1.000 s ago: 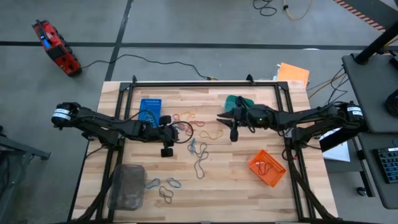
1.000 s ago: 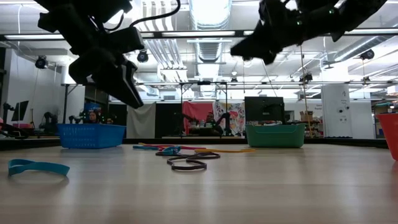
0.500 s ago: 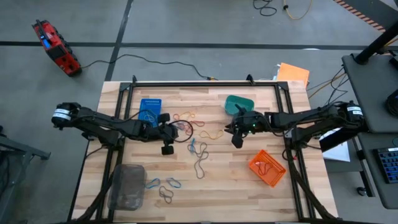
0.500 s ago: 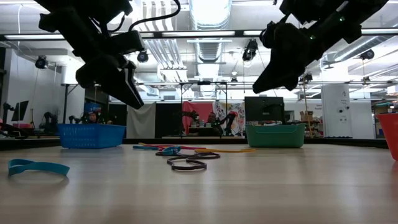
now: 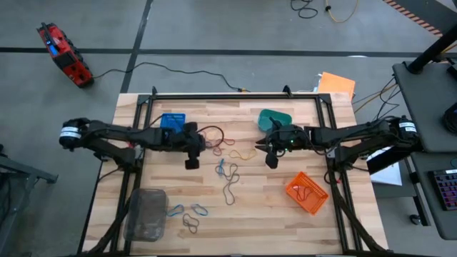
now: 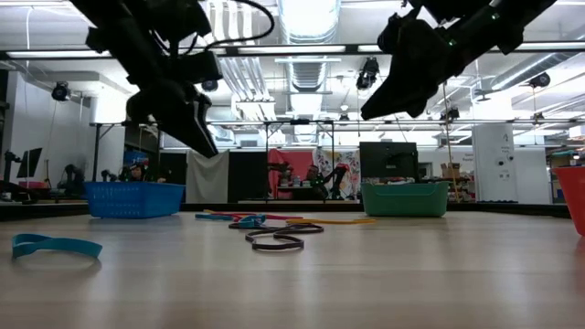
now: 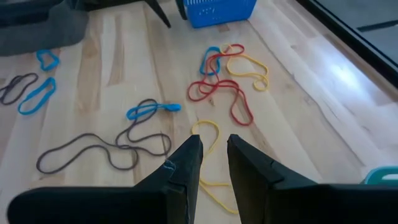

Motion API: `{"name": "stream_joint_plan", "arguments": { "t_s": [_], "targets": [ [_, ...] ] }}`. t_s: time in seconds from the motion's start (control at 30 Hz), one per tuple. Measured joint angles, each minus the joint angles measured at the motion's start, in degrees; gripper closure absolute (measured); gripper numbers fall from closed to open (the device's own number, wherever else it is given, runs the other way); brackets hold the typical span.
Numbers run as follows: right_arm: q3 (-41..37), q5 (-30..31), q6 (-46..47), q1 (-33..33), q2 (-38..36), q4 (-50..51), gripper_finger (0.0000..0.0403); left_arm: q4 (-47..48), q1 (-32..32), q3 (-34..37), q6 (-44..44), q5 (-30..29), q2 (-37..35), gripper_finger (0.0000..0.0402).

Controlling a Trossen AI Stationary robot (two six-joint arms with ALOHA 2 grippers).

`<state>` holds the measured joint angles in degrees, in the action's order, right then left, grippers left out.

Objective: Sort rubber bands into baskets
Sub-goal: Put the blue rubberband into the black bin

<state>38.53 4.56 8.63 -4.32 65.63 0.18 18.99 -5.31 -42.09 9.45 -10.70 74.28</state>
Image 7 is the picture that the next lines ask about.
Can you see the blue rubber band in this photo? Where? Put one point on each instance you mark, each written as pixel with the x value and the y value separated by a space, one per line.
pixel 20 108
pixel 46 69
pixel 201 67
pixel 171 107

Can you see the clear grey plastic bin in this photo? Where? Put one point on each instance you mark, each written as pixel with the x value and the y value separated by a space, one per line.
pixel 37 37

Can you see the long yellow rubber band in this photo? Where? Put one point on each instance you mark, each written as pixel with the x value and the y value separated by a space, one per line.
pixel 205 121

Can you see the teal plastic basket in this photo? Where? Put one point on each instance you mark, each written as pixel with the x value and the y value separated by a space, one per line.
pixel 371 177

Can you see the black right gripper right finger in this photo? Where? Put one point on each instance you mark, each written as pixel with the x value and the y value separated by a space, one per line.
pixel 311 205

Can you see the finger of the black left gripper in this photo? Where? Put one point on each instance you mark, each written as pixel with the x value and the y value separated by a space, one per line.
pixel 182 9
pixel 157 11

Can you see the long red rubber band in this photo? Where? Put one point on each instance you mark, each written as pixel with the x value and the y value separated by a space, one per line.
pixel 188 95

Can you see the blue plastic basket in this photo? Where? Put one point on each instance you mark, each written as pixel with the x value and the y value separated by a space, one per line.
pixel 217 14

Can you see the long black rubber band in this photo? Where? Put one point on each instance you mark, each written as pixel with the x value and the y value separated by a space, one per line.
pixel 38 165

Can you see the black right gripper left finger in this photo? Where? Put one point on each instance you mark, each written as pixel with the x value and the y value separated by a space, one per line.
pixel 109 205

